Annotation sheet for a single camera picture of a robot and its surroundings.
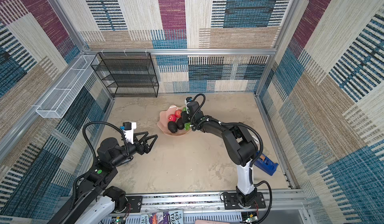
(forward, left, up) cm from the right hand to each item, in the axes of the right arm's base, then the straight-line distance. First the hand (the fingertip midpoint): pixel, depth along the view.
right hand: (184, 114), depth 96 cm
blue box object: (-31, -43, -5) cm, 54 cm away
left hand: (-22, +14, +16) cm, 30 cm away
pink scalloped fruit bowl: (-1, +14, -5) cm, 15 cm away
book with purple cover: (-52, +4, -7) cm, 53 cm away
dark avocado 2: (-4, +3, -6) cm, 7 cm away
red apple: (+1, +9, -5) cm, 10 cm away
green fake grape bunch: (-7, -2, -3) cm, 8 cm away
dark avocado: (-6, +8, -5) cm, 11 cm away
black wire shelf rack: (+32, +42, +8) cm, 53 cm away
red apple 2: (+4, +5, -3) cm, 7 cm away
